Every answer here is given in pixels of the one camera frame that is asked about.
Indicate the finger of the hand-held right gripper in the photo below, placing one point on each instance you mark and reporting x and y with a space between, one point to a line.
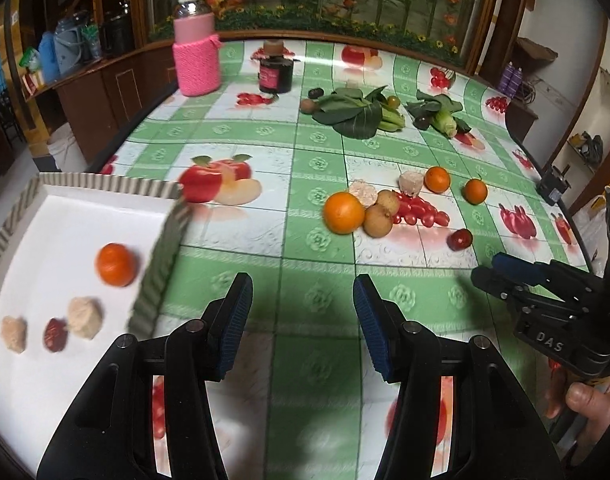
517 269
495 282

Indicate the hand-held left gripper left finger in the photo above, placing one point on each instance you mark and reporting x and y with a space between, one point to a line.
235 325

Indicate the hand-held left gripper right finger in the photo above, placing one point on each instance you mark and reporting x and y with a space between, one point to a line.
372 330

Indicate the red jujube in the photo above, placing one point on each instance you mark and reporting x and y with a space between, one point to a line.
460 239
55 335

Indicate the small orange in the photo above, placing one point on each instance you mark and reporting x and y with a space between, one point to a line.
116 264
475 191
437 179

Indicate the large brown kiwi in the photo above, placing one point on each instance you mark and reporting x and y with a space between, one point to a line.
378 221

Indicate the large orange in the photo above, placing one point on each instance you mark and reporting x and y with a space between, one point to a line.
343 212

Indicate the white tray with striped rim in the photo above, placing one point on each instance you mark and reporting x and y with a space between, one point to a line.
60 235

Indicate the person's right hand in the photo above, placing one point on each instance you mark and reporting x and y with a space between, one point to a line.
602 410

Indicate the small black device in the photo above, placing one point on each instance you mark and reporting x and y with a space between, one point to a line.
552 185

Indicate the small brown round fruit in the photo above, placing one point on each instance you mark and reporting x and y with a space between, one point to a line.
389 200

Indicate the round beige cake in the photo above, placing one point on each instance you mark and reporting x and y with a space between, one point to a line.
362 193

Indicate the corn cob with husk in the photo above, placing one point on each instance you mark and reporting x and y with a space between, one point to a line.
446 124

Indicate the dark purple fruit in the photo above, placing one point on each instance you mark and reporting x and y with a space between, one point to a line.
422 121

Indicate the green checkered printed tablecloth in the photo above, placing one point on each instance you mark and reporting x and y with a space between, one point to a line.
310 160

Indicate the small leafy greens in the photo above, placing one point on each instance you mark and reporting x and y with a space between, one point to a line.
435 105

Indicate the purple bottles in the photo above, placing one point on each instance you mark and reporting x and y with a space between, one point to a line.
512 80

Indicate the green bananas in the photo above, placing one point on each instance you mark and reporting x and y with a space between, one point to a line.
391 119

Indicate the small yellow-brown fruit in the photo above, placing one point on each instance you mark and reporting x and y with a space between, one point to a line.
394 101

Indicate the large leafy greens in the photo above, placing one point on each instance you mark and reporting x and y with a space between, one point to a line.
355 115

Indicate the cardboard box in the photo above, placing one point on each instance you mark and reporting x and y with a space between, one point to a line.
535 50

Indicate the small brown kiwi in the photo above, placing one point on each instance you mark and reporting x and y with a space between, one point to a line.
307 106

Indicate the dark round fruit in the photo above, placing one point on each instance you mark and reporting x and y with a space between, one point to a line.
315 93

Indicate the white plastic bucket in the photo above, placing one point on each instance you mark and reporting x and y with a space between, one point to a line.
65 147

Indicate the dark jar with brown lid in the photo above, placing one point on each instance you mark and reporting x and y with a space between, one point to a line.
276 77

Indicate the wooden cabinet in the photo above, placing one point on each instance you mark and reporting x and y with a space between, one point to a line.
120 95

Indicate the bottle with pink knitted sleeve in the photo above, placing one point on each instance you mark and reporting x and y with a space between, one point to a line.
197 60

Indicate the black thermos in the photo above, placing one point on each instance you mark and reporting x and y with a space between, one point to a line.
117 35

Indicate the grey thermos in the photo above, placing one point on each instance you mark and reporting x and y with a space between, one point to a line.
70 47

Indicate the blue thermos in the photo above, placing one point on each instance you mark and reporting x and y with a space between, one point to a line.
48 60

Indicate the green and white bag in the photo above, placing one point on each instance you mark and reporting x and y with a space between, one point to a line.
31 59

